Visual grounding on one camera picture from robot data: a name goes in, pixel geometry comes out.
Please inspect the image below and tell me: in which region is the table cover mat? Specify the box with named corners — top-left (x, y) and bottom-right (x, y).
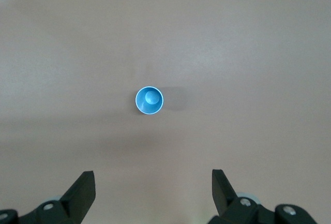
top-left (0, 0), bottom-right (331, 224)

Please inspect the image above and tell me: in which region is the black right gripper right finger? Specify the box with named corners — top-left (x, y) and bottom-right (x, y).
top-left (208, 169), bottom-right (320, 224)

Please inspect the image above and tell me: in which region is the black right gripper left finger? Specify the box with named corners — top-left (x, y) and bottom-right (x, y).
top-left (0, 171), bottom-right (96, 224)

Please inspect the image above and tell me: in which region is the blue plastic cup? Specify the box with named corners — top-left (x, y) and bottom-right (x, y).
top-left (134, 86), bottom-right (164, 115)

